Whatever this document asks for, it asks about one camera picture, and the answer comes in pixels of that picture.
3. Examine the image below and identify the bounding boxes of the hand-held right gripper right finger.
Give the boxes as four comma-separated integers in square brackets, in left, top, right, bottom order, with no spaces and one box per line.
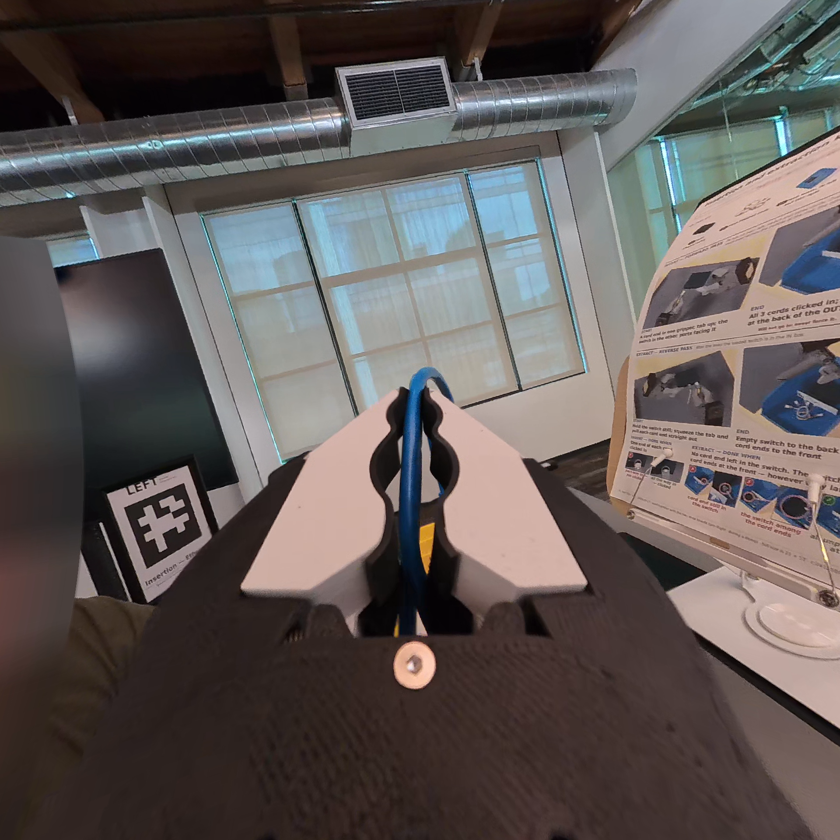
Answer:
[423,387,588,636]

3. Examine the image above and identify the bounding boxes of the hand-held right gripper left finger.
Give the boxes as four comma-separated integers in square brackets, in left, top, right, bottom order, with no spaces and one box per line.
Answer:
[241,387,404,636]

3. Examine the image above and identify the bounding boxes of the blue ethernet cable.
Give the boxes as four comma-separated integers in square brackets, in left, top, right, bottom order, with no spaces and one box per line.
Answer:
[395,367,455,634]

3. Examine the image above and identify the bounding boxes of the tan backing board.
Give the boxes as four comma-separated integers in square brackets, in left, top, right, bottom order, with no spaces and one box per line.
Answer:
[607,361,643,508]

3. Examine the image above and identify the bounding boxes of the framed marker sign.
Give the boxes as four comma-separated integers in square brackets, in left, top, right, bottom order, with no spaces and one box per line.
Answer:
[101,456,219,605]

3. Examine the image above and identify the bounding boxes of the large grid window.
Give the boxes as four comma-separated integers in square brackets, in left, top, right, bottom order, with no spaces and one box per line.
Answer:
[200,161,587,460]

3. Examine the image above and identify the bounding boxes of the black monitor screen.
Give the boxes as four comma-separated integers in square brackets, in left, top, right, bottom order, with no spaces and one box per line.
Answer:
[52,248,238,490]

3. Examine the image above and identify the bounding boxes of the person's olive trousers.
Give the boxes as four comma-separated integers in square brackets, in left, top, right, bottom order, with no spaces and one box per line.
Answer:
[46,597,158,788]

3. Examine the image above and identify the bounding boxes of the instruction poster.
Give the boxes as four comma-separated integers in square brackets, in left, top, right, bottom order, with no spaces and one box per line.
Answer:
[609,128,840,588]

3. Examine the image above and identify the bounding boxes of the white air vent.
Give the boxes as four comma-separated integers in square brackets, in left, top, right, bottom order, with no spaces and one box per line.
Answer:
[336,58,458,148]

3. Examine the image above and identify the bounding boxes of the silver air duct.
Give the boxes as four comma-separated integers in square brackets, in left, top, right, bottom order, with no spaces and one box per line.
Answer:
[0,69,637,207]

